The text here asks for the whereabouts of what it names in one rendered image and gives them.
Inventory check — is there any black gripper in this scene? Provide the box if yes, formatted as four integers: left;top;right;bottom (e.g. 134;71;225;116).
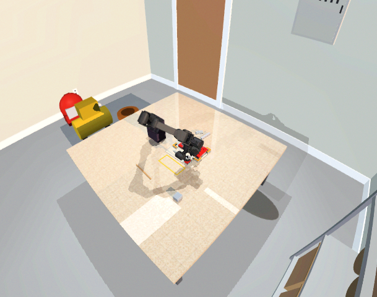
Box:
175;143;192;161

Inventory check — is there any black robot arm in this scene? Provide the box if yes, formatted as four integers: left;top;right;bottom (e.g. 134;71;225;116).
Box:
137;110;204;157

